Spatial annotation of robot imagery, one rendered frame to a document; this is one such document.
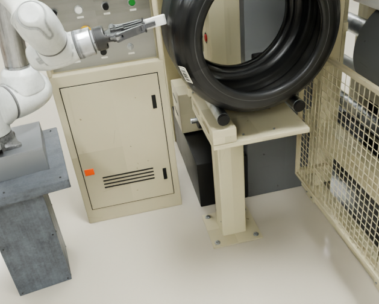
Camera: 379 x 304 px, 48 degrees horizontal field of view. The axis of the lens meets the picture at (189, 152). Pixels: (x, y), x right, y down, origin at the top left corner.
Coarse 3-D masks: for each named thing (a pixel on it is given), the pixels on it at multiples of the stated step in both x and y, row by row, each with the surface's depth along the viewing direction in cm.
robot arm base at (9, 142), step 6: (12, 132) 179; (0, 138) 172; (6, 138) 174; (12, 138) 177; (0, 144) 171; (6, 144) 174; (12, 144) 174; (18, 144) 175; (0, 150) 172; (6, 150) 174
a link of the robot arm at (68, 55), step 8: (72, 40) 131; (32, 48) 130; (64, 48) 127; (72, 48) 131; (32, 56) 130; (40, 56) 128; (48, 56) 127; (56, 56) 127; (64, 56) 130; (72, 56) 132; (32, 64) 131; (40, 64) 131; (48, 64) 131; (56, 64) 131; (64, 64) 134
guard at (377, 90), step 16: (336, 64) 156; (336, 80) 160; (368, 80) 141; (336, 128) 167; (304, 144) 201; (368, 144) 147; (304, 160) 205; (368, 160) 149; (304, 176) 208; (320, 176) 190; (352, 176) 161; (368, 176) 151; (336, 192) 178; (368, 192) 153; (352, 208) 166; (368, 208) 155; (336, 224) 182; (352, 240) 171; (368, 240) 159
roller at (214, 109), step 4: (204, 100) 164; (208, 104) 158; (212, 104) 155; (212, 108) 154; (216, 108) 151; (220, 108) 151; (212, 112) 153; (216, 112) 150; (220, 112) 148; (224, 112) 148; (216, 116) 148; (220, 116) 147; (224, 116) 147; (228, 116) 147; (216, 120) 149; (220, 120) 147; (224, 120) 147; (228, 120) 148; (220, 124) 148; (224, 124) 148
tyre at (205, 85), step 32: (192, 0) 125; (288, 0) 158; (320, 0) 131; (192, 32) 128; (288, 32) 164; (320, 32) 138; (192, 64) 134; (256, 64) 168; (288, 64) 165; (320, 64) 143; (224, 96) 142; (256, 96) 144; (288, 96) 147
